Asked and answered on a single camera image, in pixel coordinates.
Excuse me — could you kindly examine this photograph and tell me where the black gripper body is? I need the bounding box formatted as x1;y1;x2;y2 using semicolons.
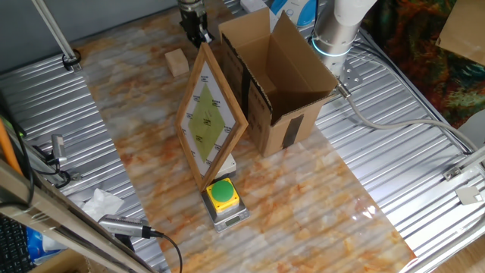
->
178;2;210;39

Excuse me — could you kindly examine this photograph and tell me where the light wooden block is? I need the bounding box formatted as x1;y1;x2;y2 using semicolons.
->
164;48;190;78

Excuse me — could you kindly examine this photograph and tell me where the white rounded object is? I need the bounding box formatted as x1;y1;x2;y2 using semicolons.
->
456;109;485;151

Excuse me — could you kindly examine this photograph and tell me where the blue white device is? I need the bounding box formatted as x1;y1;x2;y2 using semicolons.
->
271;0;319;27

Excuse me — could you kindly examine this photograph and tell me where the open cardboard box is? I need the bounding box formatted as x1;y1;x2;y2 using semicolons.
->
218;7;340;158

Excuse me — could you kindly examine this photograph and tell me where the red emergency stop button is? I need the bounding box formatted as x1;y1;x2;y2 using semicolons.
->
214;153;238;181

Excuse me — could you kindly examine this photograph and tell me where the yellow box green button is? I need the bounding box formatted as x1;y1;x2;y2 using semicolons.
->
205;177;241;214

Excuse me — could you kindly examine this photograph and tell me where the crumpled white tissue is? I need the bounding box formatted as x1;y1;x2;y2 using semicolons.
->
70;188;125;223

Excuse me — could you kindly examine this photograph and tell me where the orange marble pattern mat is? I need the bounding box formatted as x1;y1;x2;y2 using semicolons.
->
74;0;418;273

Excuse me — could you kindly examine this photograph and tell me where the colourful patterned cloth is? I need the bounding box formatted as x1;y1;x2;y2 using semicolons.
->
359;0;485;130

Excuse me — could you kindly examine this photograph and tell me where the orange pole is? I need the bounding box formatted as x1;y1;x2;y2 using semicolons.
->
0;119;23;175

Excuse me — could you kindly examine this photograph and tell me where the brown cardboard sheet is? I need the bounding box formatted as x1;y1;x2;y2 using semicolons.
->
435;0;485;67

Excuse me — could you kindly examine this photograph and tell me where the brown box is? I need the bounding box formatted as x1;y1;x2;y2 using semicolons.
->
30;248;103;273

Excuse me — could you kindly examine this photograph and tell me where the blue tissue pack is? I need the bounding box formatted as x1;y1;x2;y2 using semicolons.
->
24;226;67;266

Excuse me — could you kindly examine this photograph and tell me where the black keyboard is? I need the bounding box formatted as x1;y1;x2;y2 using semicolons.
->
0;214;35;273

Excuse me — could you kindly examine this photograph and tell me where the square grey plate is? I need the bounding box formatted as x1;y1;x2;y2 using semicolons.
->
454;185;484;206

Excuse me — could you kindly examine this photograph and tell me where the wooden picture frame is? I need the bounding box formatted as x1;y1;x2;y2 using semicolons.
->
174;41;250;193

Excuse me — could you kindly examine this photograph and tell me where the black velcro strap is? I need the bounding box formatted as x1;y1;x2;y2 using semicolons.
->
61;49;83;72

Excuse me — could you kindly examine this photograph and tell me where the aluminium pole with bracket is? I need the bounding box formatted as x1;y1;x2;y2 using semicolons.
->
30;0;83;73

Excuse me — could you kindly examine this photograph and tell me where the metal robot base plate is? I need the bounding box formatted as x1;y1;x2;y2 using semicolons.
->
339;60;363;90

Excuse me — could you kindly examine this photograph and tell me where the small silver camera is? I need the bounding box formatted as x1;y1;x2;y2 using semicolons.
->
51;133;68;166

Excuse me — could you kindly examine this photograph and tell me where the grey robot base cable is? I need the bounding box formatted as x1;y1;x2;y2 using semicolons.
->
335;83;480;152

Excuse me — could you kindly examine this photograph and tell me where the aluminium camera rail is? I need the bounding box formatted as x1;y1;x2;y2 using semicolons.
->
5;124;83;187

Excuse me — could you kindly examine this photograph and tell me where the black camera cable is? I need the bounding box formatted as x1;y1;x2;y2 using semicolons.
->
149;229;184;273

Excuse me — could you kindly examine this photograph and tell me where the large grey camera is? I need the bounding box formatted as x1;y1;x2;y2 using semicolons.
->
97;214;152;240

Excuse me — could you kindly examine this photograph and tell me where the black camera stand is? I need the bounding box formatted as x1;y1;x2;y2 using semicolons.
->
113;233;136;253

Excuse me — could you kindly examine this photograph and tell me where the aluminium frame beam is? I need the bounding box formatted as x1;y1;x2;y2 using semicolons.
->
0;157;152;273

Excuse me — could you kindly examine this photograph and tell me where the aluminium profile with bracket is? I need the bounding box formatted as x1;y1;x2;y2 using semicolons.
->
442;146;485;182

